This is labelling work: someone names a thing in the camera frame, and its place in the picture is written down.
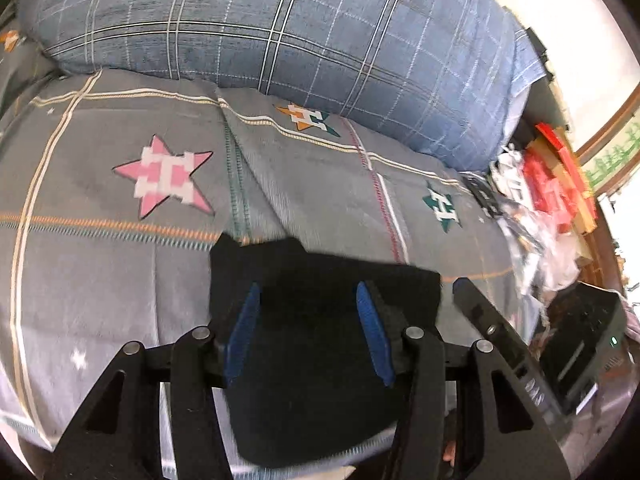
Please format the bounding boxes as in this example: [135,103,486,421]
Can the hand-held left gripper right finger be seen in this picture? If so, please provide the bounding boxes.
[355,280,574,480]

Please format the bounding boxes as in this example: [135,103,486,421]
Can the small black pouch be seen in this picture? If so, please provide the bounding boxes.
[462,172,504,219]

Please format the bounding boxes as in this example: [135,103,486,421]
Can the wooden window frame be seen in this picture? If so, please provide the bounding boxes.
[574,105,640,197]

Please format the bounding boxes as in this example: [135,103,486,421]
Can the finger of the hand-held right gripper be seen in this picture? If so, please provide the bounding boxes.
[452,277,572,437]

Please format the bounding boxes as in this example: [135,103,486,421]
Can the red flat box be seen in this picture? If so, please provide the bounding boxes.
[534,122,572,152]

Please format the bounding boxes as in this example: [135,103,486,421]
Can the black pants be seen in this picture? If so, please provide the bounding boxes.
[207,232,444,469]

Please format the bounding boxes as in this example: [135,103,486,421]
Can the grey star-printed bed sheet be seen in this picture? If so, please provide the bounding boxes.
[0,35,532,480]

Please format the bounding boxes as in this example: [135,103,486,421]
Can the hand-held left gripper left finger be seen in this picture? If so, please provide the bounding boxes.
[47,281,263,480]

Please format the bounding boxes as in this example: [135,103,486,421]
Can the white plastic bag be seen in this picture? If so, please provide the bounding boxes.
[487,144,532,202]

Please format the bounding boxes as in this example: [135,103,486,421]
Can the blue plaid pillow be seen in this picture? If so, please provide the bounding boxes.
[14,0,549,174]

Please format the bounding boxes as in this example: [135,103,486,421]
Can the pile of clear plastic bags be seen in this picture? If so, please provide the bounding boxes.
[499,199,582,303]

